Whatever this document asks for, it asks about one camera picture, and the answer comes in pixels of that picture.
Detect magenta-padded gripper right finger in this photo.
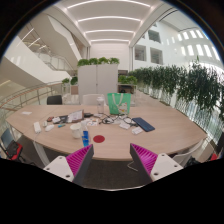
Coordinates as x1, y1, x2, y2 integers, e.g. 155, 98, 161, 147
129, 143, 184, 186

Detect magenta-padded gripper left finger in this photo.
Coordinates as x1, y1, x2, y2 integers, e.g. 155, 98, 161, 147
43, 143, 95, 187

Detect clear water bottle blue label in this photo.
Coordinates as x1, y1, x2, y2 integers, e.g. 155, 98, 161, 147
81, 120, 91, 148

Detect flat round red coaster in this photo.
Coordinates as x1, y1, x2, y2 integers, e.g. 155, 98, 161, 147
92, 134, 106, 144

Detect white ceramic mug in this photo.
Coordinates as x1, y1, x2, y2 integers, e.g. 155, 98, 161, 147
69, 123, 83, 139

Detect small white packet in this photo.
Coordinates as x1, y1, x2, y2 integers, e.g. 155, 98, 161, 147
131, 126, 144, 136

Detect white sticker sheet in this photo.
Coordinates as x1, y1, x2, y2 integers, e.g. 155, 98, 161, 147
85, 119, 100, 128

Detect white chair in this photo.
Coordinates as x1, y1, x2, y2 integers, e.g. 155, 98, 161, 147
172, 139, 205, 167

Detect brown booklet with white paper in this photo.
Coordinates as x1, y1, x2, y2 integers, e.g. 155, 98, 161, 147
66, 109, 85, 124

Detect white power strip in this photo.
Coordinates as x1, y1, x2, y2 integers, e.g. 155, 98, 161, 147
33, 121, 42, 134

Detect tall clear bottle white lid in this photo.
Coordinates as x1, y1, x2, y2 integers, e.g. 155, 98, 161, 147
96, 95, 105, 115

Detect green tote bag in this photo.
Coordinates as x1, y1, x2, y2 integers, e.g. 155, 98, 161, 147
106, 92, 132, 116

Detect black office chair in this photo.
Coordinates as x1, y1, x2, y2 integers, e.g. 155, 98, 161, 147
46, 94, 64, 106

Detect red and black chair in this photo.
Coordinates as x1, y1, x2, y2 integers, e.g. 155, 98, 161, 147
0, 128, 24, 162

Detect low planter with green plants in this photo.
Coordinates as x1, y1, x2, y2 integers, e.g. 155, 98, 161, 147
117, 74, 138, 94
61, 76, 79, 95

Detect glass railing with wooden handrail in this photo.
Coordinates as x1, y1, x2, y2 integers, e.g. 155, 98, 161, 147
0, 81, 64, 113

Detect white cabinet topped with plants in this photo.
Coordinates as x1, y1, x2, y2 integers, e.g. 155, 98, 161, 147
76, 57, 120, 96

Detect green hedge row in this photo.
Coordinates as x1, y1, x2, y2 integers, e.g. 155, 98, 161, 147
128, 56, 224, 123

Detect ceiling strip lights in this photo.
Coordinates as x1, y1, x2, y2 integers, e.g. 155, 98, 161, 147
66, 0, 152, 44

